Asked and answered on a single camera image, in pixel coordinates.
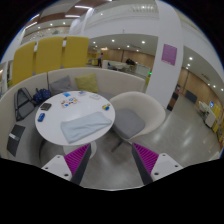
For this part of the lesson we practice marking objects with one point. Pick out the grey throw pillow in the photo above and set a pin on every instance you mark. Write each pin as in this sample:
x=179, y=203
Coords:
x=61, y=85

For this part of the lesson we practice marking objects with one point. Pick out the white flat box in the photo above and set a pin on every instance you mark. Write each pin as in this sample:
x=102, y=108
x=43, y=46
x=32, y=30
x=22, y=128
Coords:
x=95, y=96

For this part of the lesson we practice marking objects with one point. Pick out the black backpack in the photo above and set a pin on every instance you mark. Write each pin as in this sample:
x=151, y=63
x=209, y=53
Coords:
x=23, y=104

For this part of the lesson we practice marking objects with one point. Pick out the yellow blue small toy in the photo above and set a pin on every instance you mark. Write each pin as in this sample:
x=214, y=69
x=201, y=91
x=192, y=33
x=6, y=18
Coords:
x=106, y=107

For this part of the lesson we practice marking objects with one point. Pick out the left yellow partition panel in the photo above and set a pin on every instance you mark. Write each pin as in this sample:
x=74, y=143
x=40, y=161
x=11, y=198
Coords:
x=23, y=63

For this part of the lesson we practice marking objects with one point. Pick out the middle yellow partition panel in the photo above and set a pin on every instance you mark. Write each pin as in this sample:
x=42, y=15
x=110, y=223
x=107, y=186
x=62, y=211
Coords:
x=49, y=54

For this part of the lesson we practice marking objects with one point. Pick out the yellow partition panel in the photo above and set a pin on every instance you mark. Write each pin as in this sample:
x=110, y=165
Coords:
x=49, y=54
x=23, y=63
x=75, y=53

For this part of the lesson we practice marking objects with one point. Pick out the white round armchair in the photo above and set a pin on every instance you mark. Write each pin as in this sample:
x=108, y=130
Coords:
x=145, y=106

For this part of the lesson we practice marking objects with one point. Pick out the yellow-green throw pillow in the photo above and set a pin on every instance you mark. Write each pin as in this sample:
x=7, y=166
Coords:
x=87, y=83

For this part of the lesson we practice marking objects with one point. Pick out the distant standing person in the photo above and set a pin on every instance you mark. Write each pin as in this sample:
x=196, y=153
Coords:
x=100, y=60

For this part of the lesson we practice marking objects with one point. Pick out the purple wall poster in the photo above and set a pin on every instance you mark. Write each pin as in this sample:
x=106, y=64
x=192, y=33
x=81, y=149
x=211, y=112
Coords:
x=169, y=54

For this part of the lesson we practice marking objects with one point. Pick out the black laptop on sofa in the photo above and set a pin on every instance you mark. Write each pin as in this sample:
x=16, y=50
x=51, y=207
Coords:
x=14, y=138

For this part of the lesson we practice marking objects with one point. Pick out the blue patterned bag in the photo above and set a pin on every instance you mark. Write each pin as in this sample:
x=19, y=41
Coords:
x=41, y=95

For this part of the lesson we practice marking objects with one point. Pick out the small blue object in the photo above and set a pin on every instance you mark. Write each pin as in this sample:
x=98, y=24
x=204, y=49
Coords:
x=41, y=117

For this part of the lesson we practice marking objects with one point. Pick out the right yellow partition panel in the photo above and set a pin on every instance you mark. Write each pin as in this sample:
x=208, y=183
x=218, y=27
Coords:
x=75, y=53

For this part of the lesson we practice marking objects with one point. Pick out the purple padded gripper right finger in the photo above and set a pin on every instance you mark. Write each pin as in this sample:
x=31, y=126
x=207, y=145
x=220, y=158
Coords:
x=153, y=166

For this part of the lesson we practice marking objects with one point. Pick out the round white table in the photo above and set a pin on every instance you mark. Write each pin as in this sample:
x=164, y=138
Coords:
x=50, y=128

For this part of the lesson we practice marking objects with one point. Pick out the grey seat cushion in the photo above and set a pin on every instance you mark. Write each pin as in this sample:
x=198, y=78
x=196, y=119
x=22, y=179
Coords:
x=127, y=123

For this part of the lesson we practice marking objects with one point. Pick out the light blue folded towel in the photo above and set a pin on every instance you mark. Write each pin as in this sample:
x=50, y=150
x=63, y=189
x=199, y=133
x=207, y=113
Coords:
x=77, y=129

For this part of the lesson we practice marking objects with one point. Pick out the white reception counter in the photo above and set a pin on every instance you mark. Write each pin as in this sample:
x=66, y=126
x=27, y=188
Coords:
x=139, y=69

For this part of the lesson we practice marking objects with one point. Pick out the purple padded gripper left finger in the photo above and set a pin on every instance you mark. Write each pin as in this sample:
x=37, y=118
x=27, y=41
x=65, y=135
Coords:
x=72, y=166

